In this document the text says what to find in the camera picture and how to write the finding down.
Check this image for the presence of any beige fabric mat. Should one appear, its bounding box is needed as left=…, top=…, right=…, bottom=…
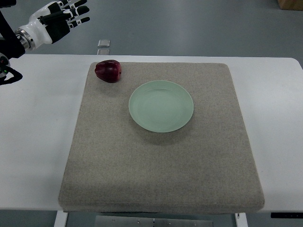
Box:
left=58, top=62, right=265, bottom=214

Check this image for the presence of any red apple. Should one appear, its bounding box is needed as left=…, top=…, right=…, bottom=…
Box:
left=95, top=60, right=122, bottom=83

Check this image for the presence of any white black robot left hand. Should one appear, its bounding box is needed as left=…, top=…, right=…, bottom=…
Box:
left=15, top=0, right=90, bottom=51

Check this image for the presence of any cardboard box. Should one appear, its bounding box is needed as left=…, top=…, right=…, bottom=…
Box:
left=277, top=0, right=303, bottom=11

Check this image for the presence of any black table control panel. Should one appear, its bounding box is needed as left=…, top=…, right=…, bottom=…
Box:
left=270, top=212, right=303, bottom=219

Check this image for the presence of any silver floor outlet box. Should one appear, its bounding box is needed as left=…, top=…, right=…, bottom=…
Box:
left=97, top=39, right=110, bottom=55

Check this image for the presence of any grey metal base plate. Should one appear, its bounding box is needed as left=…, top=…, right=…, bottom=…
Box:
left=94, top=216, right=214, bottom=227

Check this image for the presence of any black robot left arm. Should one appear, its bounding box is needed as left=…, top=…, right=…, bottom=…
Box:
left=0, top=13, right=25, bottom=85

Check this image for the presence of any green ceramic plate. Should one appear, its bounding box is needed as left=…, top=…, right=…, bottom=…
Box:
left=128, top=80, right=194, bottom=133

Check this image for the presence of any white table leg frame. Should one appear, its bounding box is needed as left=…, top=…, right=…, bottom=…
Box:
left=53, top=210, right=68, bottom=227

